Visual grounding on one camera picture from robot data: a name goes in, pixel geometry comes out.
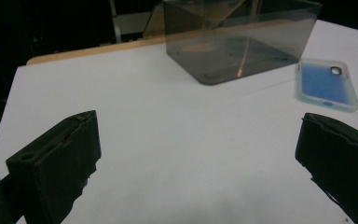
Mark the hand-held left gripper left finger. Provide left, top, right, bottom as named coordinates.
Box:
left=6, top=110, right=102, bottom=224

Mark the wooden table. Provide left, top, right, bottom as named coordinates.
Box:
left=26, top=35, right=167, bottom=66

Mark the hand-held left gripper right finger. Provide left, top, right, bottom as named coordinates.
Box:
left=295, top=112, right=358, bottom=224

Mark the white metal stand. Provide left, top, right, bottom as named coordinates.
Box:
left=109, top=0, right=166, bottom=43

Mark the transparent grey plastic box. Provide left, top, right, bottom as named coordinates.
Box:
left=162, top=0, right=324, bottom=86

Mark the grey container lid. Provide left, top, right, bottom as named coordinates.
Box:
left=296, top=58, right=358, bottom=114

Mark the white table cover sheet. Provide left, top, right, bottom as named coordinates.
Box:
left=0, top=19, right=358, bottom=224

